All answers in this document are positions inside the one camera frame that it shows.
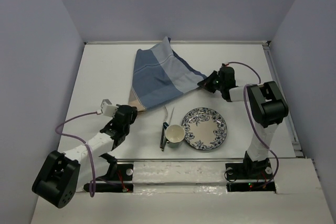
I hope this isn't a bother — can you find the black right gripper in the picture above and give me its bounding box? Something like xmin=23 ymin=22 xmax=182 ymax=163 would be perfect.
xmin=198 ymin=70 xmax=225 ymax=93

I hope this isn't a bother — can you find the blue and beige checked placemat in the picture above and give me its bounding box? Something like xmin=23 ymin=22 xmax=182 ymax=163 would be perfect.
xmin=129 ymin=37 xmax=206 ymax=112

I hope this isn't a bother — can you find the blue floral ceramic plate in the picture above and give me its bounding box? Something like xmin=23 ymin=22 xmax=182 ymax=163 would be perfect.
xmin=181 ymin=107 xmax=227 ymax=151

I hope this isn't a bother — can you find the dark green mug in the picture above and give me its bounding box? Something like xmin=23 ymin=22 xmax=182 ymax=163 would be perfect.
xmin=162 ymin=123 xmax=185 ymax=150

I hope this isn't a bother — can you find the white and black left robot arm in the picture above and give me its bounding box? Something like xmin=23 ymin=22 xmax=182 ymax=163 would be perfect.
xmin=31 ymin=101 xmax=138 ymax=209

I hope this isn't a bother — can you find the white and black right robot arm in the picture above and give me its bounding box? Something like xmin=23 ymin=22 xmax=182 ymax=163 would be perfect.
xmin=197 ymin=64 xmax=289 ymax=185

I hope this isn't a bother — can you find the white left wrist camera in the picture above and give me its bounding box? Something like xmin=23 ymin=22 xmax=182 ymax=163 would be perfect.
xmin=96 ymin=99 xmax=118 ymax=118

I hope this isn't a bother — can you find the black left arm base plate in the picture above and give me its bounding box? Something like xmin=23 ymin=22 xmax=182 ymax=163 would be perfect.
xmin=96 ymin=163 xmax=134 ymax=193

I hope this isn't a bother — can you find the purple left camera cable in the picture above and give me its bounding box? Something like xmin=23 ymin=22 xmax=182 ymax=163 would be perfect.
xmin=55 ymin=111 xmax=106 ymax=198

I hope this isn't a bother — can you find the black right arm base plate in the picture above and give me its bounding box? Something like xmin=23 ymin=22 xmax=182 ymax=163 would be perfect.
xmin=224 ymin=163 xmax=276 ymax=193

